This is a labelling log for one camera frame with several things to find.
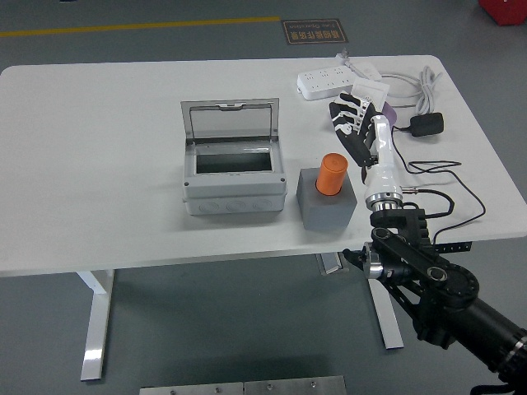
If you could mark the grey plastic junction box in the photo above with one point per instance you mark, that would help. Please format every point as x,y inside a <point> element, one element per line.
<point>234,193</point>

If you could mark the orange cylindrical battery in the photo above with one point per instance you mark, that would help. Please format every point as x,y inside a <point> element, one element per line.
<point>331,175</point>

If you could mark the white power plug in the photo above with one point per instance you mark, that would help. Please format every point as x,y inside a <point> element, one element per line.
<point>345,57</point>

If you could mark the white table leg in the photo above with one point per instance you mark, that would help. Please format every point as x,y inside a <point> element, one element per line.
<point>387,317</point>
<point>96,325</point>

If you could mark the grey metal table bracket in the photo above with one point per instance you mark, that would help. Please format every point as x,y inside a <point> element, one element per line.
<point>331,263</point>

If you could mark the purple plastic tray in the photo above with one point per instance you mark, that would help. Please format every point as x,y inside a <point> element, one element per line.
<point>392,113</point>

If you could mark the small white rectangular adapter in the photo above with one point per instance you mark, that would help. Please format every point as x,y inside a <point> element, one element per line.
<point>368,71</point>

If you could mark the white square switch panel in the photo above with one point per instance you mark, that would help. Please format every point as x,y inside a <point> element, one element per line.
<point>372,90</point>

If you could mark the brown floor sign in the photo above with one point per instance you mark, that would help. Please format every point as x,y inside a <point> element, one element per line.
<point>315,32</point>

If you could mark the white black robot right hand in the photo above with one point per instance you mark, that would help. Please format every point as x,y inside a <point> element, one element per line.
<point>381,173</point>

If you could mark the white power strip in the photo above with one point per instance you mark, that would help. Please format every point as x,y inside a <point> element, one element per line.
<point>321,82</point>

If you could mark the transparent grey box lid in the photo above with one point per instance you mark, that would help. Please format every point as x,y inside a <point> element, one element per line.
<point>230,121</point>

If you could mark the black power adapter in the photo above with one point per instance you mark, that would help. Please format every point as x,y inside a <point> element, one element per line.
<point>428,124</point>

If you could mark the black table control panel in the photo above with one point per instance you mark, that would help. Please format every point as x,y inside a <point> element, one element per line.
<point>453,247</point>

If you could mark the grey foam block holder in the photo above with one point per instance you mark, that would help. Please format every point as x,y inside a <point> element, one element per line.
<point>329,212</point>

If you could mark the grey metal plate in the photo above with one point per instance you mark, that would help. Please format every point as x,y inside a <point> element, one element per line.
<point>191,389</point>
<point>294,386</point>

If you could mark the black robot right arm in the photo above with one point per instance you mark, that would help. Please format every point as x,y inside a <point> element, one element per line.
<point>453,284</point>

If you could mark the red object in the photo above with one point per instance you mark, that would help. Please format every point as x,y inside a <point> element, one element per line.
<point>504,10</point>

